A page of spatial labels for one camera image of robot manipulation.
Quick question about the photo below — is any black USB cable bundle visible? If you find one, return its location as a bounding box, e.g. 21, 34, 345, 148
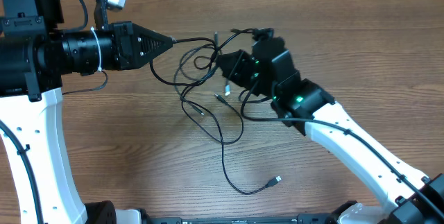
148, 26, 282, 196

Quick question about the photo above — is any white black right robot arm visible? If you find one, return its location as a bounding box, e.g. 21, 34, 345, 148
216, 28, 443, 223

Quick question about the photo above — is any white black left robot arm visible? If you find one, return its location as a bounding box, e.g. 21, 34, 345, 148
1, 0, 173, 223

